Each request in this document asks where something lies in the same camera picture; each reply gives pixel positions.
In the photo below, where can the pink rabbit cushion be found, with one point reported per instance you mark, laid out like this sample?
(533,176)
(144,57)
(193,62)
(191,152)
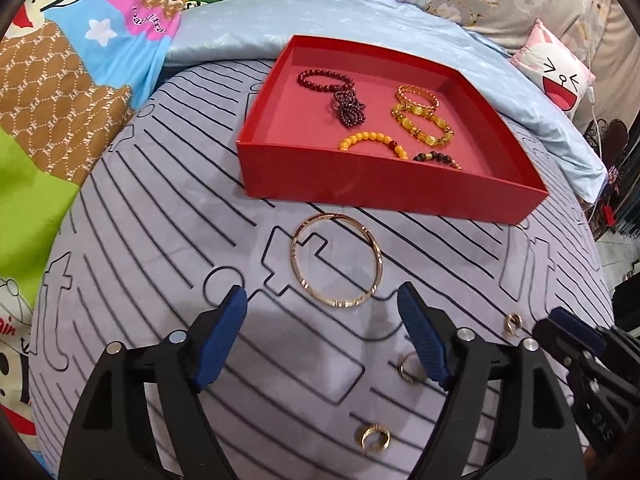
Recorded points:
(555,75)

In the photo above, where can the red cardboard box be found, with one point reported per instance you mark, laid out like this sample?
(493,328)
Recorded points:
(380,190)

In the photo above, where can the thin gold bangle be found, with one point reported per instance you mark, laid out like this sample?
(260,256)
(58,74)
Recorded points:
(305,282)

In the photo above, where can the small gold earring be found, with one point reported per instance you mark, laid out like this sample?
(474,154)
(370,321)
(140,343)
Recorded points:
(512,324)

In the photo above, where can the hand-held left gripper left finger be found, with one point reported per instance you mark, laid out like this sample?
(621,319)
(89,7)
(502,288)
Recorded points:
(220,340)

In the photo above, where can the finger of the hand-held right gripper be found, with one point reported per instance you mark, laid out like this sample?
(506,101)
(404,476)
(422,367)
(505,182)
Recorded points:
(622,347)
(570,327)

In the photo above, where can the dark metal chair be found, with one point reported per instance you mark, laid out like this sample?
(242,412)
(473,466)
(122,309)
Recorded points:
(612,140)

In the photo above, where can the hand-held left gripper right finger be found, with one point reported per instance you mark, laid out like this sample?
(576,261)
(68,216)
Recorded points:
(425,335)

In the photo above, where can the cartoon monkey blanket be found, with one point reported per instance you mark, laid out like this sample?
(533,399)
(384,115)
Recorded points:
(50,110)

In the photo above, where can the grey striped bed sheet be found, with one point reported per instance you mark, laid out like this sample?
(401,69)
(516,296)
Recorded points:
(200,240)

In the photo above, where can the light blue satin quilt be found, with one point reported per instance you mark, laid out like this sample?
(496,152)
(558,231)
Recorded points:
(500,75)

